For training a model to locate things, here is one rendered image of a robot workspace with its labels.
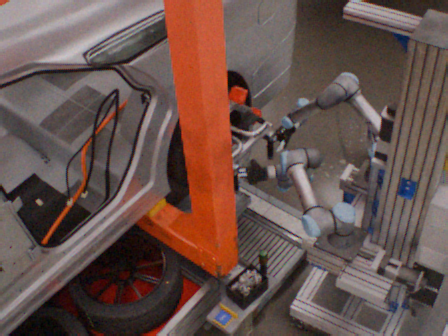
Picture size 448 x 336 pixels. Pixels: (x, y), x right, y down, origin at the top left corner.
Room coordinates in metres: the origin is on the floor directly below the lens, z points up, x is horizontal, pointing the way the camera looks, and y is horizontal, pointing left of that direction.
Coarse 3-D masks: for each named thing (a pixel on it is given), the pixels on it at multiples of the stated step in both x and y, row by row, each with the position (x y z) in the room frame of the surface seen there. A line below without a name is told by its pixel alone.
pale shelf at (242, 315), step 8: (272, 280) 1.98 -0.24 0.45; (264, 296) 1.89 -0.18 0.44; (224, 304) 1.85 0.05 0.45; (232, 304) 1.85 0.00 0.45; (256, 304) 1.84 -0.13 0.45; (216, 312) 1.81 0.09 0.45; (240, 312) 1.79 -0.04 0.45; (248, 312) 1.79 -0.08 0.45; (208, 320) 1.77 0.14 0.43; (232, 320) 1.75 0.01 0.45; (240, 320) 1.74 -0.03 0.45; (232, 328) 1.70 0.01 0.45
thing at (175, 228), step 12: (168, 204) 2.42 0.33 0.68; (144, 216) 2.35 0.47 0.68; (156, 216) 2.34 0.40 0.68; (168, 216) 2.33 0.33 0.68; (180, 216) 2.30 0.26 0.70; (192, 216) 2.24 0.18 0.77; (144, 228) 2.36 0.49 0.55; (156, 228) 2.29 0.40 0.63; (168, 228) 2.24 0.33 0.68; (180, 228) 2.18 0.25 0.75; (192, 228) 2.11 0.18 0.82; (168, 240) 2.23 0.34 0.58; (180, 240) 2.16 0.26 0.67; (192, 240) 2.12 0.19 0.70; (180, 252) 2.17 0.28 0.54; (192, 252) 2.10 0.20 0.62
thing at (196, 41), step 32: (192, 0) 1.97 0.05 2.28; (192, 32) 1.98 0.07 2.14; (192, 64) 1.99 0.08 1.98; (224, 64) 2.07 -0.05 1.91; (192, 96) 2.00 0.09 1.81; (224, 96) 2.06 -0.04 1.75; (192, 128) 2.02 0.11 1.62; (224, 128) 2.05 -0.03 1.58; (192, 160) 2.04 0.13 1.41; (224, 160) 2.04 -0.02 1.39; (192, 192) 2.06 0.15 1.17; (224, 192) 2.03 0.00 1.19; (224, 224) 2.01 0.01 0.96; (224, 256) 1.99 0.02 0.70
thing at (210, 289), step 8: (208, 280) 2.06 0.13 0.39; (216, 280) 2.06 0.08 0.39; (200, 288) 2.01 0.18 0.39; (208, 288) 2.01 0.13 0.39; (216, 288) 2.04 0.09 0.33; (192, 296) 1.96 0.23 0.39; (200, 296) 1.96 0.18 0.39; (208, 296) 1.99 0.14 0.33; (192, 304) 1.91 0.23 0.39; (200, 304) 1.94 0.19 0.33; (184, 312) 1.86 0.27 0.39; (192, 312) 1.89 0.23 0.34; (176, 320) 1.81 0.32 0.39; (184, 320) 1.84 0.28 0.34; (168, 328) 1.76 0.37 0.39; (176, 328) 1.79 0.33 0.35; (184, 328) 1.82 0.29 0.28
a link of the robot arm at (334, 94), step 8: (328, 88) 2.64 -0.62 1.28; (336, 88) 2.62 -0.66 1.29; (320, 96) 2.63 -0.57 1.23; (328, 96) 2.59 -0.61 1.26; (336, 96) 2.58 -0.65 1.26; (344, 96) 2.60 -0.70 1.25; (312, 104) 2.65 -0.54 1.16; (320, 104) 2.60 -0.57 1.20; (328, 104) 2.58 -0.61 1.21; (336, 104) 2.58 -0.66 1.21; (296, 112) 2.72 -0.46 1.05; (304, 112) 2.67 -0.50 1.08; (312, 112) 2.64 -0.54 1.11; (288, 120) 2.73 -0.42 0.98; (296, 120) 2.71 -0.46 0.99
